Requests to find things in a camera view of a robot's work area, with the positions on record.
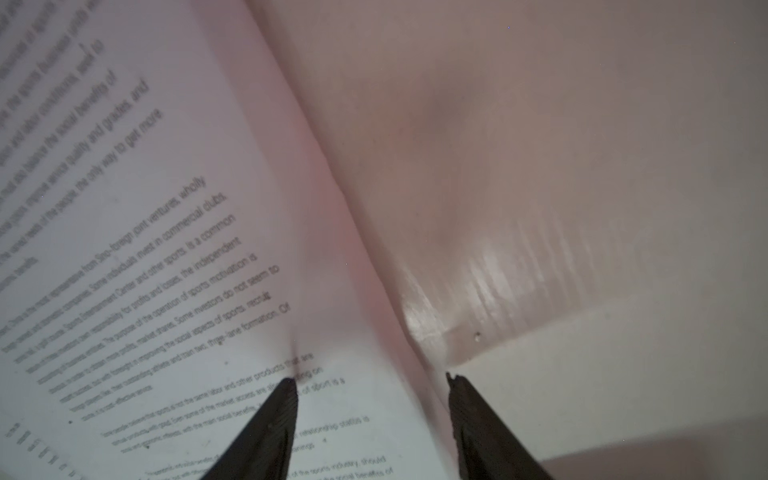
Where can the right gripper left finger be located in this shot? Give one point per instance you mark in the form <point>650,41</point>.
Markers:
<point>262,450</point>

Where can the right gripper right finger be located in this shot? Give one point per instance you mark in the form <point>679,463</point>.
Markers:
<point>487,449</point>

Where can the printed paper sheet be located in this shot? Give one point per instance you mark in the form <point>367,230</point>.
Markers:
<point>173,245</point>

